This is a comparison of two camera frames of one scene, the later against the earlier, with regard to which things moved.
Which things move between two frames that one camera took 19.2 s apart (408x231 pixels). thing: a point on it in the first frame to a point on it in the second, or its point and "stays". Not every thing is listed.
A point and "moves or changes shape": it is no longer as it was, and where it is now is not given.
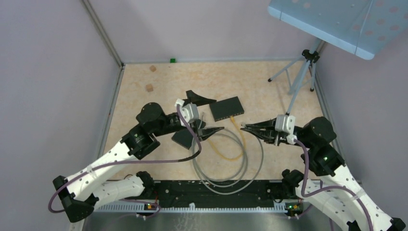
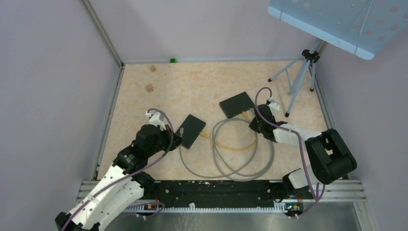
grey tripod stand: [311, 56] stays
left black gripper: [204, 134] to [174, 139]
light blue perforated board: [364, 27] stays
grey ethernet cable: [202, 182] to [228, 175]
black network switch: [225, 108] moves or changes shape
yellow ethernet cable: [243, 152] to [205, 136]
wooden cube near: [149, 87] stays
